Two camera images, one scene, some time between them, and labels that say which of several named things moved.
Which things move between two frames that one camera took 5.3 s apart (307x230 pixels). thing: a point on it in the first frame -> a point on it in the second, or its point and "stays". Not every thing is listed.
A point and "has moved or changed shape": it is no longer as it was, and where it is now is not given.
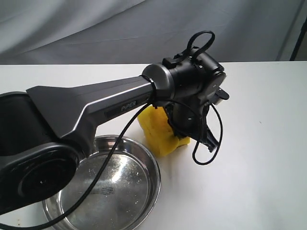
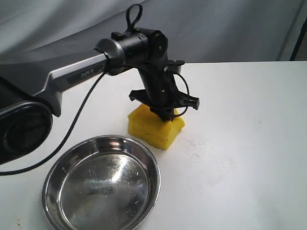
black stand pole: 298,44 stays
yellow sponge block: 159,133 has moved or changed shape
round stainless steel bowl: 125,198 stays
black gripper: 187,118 -> 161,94
